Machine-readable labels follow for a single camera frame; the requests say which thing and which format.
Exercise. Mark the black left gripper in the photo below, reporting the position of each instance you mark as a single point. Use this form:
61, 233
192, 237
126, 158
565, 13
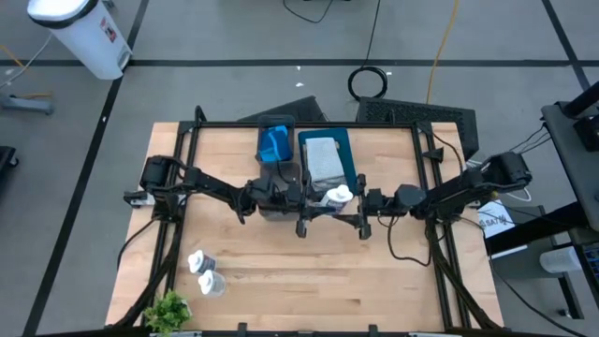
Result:
290, 194

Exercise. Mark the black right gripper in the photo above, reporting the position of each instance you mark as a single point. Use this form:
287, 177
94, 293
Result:
381, 201

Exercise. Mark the grey waffle towel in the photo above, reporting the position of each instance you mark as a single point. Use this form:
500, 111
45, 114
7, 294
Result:
324, 159

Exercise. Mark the light blue sponge cloth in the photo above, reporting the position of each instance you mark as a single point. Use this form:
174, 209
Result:
285, 140

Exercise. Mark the dark blue sponge cloth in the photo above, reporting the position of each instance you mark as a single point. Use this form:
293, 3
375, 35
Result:
269, 147

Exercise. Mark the white-capped clear bottle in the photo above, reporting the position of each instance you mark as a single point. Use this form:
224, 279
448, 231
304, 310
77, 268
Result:
211, 283

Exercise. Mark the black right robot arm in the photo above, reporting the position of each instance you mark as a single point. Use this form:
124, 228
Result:
468, 185

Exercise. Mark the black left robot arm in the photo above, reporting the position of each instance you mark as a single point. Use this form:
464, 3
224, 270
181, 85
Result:
201, 180

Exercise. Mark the grey translucent plastic bin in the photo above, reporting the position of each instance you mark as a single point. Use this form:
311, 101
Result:
276, 119
285, 171

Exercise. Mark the blue plastic bin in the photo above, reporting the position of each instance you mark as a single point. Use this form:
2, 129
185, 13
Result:
348, 150

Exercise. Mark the black mesh panel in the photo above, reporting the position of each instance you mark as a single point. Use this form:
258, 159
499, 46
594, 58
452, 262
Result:
416, 117

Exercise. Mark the black table edge clip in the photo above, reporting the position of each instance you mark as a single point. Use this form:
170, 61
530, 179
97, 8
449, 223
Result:
373, 330
242, 327

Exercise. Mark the white printed paper sheet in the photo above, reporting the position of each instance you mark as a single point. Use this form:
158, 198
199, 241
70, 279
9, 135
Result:
496, 220

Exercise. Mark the black equipment stand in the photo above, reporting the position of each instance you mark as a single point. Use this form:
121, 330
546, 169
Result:
538, 229

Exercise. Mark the small green plant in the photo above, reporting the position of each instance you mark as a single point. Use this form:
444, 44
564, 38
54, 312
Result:
167, 313

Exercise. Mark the white roll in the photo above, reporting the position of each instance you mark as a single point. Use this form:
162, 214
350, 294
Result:
559, 259

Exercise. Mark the grey desk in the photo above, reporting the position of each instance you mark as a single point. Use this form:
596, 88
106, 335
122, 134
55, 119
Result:
575, 159

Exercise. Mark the black device on desk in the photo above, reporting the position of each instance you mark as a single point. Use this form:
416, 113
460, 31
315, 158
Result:
587, 121

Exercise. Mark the white trash can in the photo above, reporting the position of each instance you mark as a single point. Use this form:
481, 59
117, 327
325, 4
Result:
84, 37

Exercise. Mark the grey stand foot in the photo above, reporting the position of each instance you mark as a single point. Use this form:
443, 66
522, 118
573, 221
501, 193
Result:
28, 104

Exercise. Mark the black floor object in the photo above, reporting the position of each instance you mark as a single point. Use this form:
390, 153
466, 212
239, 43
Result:
7, 159

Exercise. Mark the black frame clamp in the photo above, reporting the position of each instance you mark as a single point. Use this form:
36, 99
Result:
433, 154

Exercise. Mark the black metal table frame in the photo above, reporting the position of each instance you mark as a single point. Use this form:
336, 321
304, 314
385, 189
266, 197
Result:
224, 124

